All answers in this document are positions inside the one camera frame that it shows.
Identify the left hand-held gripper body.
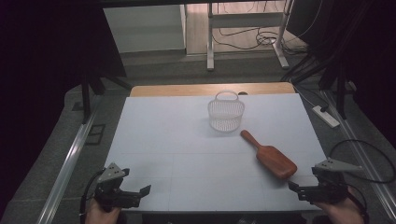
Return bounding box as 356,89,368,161
93,162,141,213

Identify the right hand-held gripper cable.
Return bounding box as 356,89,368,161
345,185,371,224

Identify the black tripod stand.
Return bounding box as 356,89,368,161
279,50,358,120
79,70,134,125

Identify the person's right hand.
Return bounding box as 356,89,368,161
312,188,365,224

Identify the black floor plate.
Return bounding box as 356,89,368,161
85,123,106,147

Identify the white power strip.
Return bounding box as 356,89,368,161
312,105,341,129

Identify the white table cover board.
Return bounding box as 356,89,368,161
104,93,328,213

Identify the white desk frame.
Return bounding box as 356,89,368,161
206,0,294,72

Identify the wooden table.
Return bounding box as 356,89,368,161
129,81,296,98

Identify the white cabinet panel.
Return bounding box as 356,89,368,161
103,4,187,54

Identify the white plastic basket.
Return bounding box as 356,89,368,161
207,90,246,133

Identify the brown wooden hairbrush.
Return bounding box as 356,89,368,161
240,129,298,180

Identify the aluminium floor rail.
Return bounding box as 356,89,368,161
320,90,396,222
36,96,105,224

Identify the person's left hand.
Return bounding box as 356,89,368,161
85,200,120,224

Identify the black floor cable loop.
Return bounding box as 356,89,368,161
329,138,396,185

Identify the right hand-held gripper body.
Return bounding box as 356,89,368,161
297,158,363,205

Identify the tangle of floor cables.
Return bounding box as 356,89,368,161
212,26,308,56

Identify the hand-held gripper cable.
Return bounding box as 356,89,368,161
345,185,371,224
79,169,106,224

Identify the left hand-held gripper cable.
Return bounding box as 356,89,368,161
79,169,106,224

